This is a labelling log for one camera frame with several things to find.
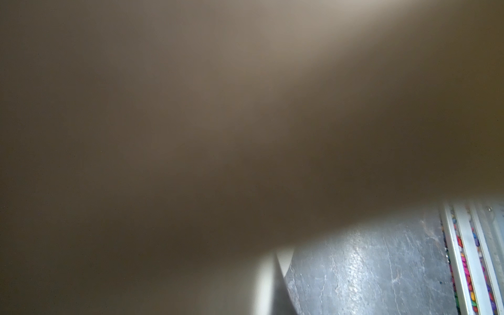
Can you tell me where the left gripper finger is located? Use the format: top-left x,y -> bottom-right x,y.
271,255 -> 297,315

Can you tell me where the cream cap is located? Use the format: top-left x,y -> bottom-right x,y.
1,1 -> 503,314

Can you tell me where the white slotted cable duct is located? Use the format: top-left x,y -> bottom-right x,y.
478,199 -> 503,291

